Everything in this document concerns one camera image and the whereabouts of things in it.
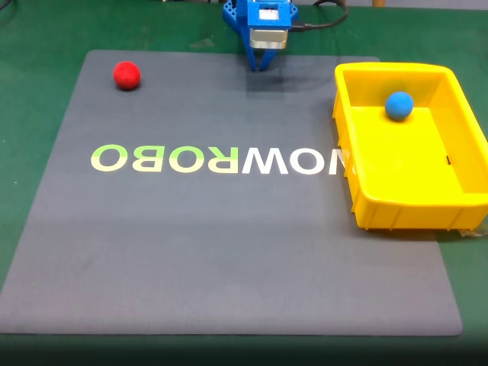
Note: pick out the wooden post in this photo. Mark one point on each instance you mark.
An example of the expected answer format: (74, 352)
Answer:
(377, 3)

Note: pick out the red ball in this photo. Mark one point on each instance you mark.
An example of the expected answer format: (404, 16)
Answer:
(127, 75)

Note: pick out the grey mat with ROBO lettering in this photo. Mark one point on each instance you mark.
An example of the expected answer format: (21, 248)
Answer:
(228, 248)

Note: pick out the clear plastic wrapper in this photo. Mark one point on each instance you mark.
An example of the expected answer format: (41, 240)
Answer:
(474, 233)

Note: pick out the yellow plastic bin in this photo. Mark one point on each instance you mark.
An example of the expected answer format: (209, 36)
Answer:
(400, 171)

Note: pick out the blue ball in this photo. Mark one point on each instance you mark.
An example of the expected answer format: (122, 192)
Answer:
(399, 106)

